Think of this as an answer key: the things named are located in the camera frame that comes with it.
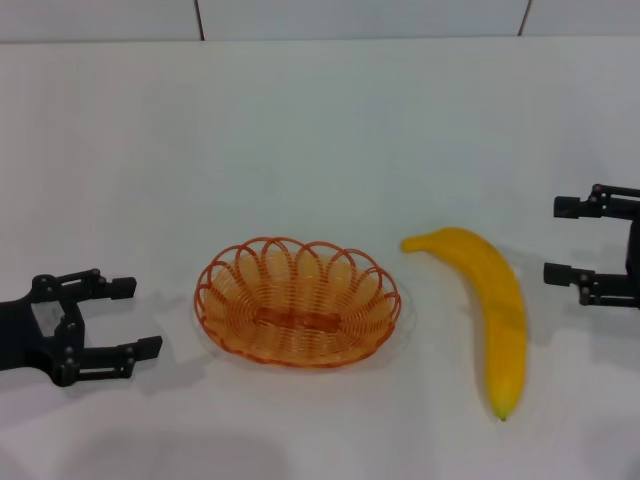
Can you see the orange woven plastic basket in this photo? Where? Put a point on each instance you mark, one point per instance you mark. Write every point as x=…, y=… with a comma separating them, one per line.
x=300, y=320

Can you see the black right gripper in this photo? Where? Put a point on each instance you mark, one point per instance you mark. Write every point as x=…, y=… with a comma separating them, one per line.
x=634, y=250

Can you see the yellow banana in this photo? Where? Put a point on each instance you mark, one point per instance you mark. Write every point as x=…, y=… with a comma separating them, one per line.
x=492, y=272

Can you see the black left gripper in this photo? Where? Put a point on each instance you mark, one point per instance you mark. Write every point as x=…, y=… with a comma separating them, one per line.
x=25, y=335

